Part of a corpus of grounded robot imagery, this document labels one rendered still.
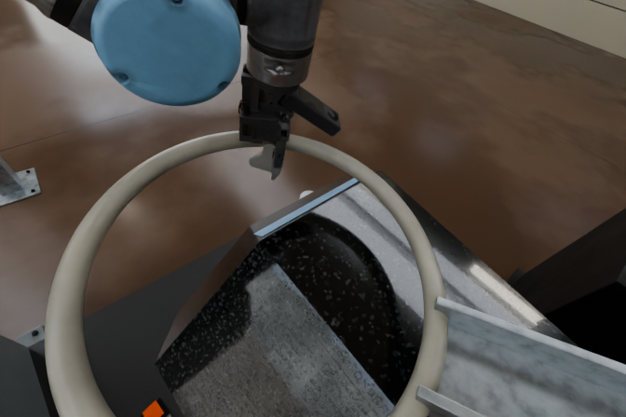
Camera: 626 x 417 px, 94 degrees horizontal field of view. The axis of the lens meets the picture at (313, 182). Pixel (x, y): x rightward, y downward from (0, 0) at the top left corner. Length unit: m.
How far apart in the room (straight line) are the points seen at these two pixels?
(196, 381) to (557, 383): 0.54
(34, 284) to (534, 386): 1.62
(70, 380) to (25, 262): 1.39
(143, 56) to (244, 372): 0.50
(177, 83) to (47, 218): 1.65
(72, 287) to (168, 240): 1.17
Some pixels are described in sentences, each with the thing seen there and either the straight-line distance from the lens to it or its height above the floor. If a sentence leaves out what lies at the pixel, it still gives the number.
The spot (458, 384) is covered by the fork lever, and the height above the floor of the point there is 0.91.
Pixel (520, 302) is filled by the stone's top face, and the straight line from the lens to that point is 0.67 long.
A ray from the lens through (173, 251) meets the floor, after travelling 1.53.
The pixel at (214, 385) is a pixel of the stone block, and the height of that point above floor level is 0.66.
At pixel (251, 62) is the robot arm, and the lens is 0.43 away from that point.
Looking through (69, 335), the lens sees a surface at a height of 0.95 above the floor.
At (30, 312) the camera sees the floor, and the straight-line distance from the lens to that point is 1.62.
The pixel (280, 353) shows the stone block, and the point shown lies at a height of 0.76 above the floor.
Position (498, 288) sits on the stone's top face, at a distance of 0.66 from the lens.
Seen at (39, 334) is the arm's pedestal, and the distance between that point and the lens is 1.55.
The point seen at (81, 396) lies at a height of 0.95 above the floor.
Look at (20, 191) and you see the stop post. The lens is 2.02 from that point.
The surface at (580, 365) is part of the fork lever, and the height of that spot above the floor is 0.96.
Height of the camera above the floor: 1.30
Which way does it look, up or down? 47 degrees down
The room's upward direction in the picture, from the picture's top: 12 degrees clockwise
